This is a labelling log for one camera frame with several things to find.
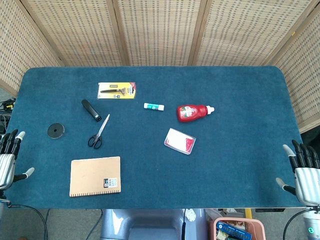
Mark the clear pouch with red card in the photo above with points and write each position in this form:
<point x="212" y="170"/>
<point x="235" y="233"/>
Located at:
<point x="180" y="141"/>

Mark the blue printed box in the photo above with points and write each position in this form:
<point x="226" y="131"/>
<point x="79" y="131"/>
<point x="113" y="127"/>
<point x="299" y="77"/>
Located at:
<point x="233" y="231"/>

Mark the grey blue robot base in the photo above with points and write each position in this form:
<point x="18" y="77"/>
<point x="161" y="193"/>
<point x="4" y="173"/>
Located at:
<point x="150" y="225"/>

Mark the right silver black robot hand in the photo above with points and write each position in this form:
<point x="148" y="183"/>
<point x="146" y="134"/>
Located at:
<point x="307" y="180"/>

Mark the woven rattan screen panel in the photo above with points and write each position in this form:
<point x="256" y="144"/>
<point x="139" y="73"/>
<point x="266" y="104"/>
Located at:
<point x="160" y="32"/>
<point x="247" y="32"/>
<point x="80" y="32"/>
<point x="305" y="75"/>
<point x="20" y="45"/>

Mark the white green glue stick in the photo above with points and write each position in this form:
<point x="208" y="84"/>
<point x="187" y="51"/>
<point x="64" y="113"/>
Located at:
<point x="153" y="106"/>

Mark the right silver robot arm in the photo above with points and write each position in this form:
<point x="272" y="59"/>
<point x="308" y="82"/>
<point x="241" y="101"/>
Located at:
<point x="312" y="222"/>

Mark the black stapler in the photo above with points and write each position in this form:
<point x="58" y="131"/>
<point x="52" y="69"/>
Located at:
<point x="90" y="109"/>

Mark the blue carpet table mat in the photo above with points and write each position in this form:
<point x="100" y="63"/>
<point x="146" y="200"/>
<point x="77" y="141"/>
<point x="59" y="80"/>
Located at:
<point x="225" y="162"/>

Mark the red bottle with white cap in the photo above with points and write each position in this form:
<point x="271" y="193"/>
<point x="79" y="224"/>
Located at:
<point x="191" y="113"/>

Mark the pink plastic basket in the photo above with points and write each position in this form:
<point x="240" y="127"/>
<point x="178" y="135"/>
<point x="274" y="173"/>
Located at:
<point x="258" y="228"/>

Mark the yellow post under table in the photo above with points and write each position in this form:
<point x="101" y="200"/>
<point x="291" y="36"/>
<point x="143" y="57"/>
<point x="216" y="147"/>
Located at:
<point x="248" y="213"/>

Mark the tan spiral notebook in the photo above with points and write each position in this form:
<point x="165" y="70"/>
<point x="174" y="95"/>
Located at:
<point x="95" y="176"/>

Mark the black tape roll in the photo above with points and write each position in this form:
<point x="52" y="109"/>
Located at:
<point x="56" y="130"/>

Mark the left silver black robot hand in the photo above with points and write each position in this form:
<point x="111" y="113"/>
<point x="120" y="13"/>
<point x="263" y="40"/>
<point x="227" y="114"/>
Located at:
<point x="7" y="162"/>

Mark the packaged razor on yellow card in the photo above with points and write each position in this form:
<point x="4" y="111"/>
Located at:
<point x="117" y="90"/>

